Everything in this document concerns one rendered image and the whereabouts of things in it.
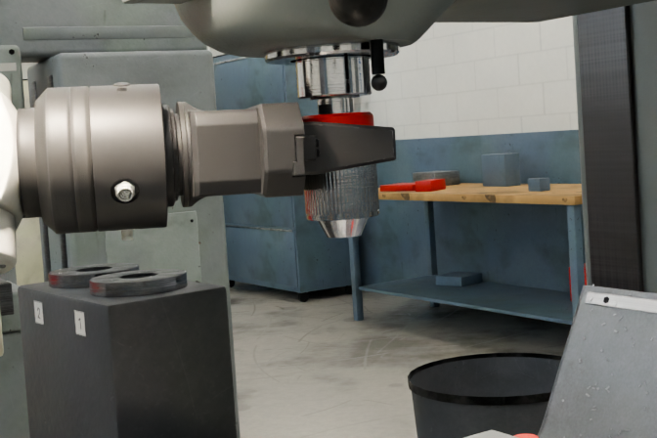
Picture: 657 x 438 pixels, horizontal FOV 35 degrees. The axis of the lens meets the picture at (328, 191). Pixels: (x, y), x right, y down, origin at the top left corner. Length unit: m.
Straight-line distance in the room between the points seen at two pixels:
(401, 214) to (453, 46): 1.39
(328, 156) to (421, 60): 6.96
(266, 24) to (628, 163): 0.47
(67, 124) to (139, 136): 0.04
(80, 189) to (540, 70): 6.10
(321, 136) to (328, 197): 0.04
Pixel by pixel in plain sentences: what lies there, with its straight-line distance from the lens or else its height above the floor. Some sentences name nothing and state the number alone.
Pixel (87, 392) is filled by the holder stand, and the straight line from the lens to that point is 0.98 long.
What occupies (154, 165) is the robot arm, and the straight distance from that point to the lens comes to 0.60.
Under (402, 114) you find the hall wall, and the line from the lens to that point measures 7.79.
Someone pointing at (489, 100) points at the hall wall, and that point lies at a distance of 7.01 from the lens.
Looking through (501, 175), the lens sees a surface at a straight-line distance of 6.45.
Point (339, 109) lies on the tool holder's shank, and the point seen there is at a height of 1.27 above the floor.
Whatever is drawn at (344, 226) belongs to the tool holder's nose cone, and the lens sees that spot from 0.65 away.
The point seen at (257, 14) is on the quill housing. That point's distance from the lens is 0.59.
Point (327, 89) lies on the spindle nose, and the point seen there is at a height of 1.28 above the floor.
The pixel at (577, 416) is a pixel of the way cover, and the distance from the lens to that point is 0.99.
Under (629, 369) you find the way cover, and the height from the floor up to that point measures 1.03.
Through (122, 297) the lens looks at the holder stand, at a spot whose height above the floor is 1.12.
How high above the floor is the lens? 1.25
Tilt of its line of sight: 3 degrees down
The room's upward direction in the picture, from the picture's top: 4 degrees counter-clockwise
